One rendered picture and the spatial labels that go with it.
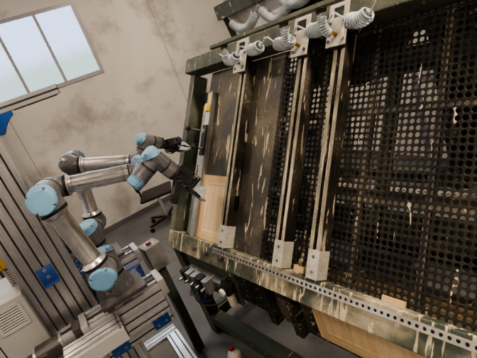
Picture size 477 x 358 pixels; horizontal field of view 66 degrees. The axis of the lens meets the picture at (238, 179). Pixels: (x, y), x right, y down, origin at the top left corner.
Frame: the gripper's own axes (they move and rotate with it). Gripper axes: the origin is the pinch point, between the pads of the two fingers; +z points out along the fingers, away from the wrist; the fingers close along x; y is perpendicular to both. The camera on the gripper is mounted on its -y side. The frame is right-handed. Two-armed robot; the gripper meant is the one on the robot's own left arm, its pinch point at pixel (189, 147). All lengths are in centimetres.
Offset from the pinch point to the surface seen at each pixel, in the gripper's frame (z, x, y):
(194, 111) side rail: 10.4, -32.3, 7.4
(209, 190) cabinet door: 10.4, 29.3, -4.4
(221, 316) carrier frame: 49, 108, 45
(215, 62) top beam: 2, -46, -32
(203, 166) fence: 8.7, 12.5, -1.7
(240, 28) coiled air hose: 28, -83, -31
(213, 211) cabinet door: 10.4, 43.1, -6.6
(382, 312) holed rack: 6, 104, -110
